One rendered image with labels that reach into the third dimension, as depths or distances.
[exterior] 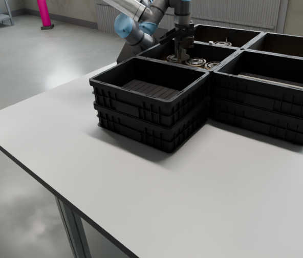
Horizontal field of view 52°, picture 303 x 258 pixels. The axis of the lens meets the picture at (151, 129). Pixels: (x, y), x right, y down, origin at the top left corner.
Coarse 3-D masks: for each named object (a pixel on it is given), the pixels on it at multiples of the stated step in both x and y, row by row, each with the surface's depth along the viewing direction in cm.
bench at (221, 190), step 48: (48, 96) 167; (0, 144) 131; (48, 144) 129; (96, 144) 127; (144, 144) 125; (192, 144) 122; (240, 144) 121; (288, 144) 119; (96, 192) 103; (144, 192) 102; (192, 192) 101; (240, 192) 99; (288, 192) 98; (144, 240) 86; (192, 240) 85; (240, 240) 84; (288, 240) 84
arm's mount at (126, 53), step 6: (156, 30) 181; (162, 30) 178; (156, 36) 179; (126, 42) 190; (156, 42) 178; (126, 48) 189; (120, 54) 190; (126, 54) 187; (132, 54) 184; (120, 60) 188
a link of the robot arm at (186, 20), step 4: (176, 16) 139; (180, 16) 138; (184, 16) 138; (188, 16) 139; (176, 20) 140; (180, 20) 139; (184, 20) 139; (188, 20) 140; (180, 24) 140; (184, 24) 140
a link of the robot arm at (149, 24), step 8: (104, 0) 137; (112, 0) 136; (120, 0) 135; (128, 0) 136; (120, 8) 137; (128, 8) 136; (136, 8) 136; (144, 8) 138; (152, 8) 138; (136, 16) 138; (144, 16) 138; (152, 16) 138; (160, 16) 139; (144, 24) 138; (152, 24) 138; (144, 32) 144; (152, 32) 140
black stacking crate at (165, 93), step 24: (120, 72) 138; (144, 72) 143; (168, 72) 135; (192, 72) 127; (96, 96) 128; (120, 96) 119; (168, 96) 130; (192, 96) 119; (144, 120) 116; (168, 120) 110
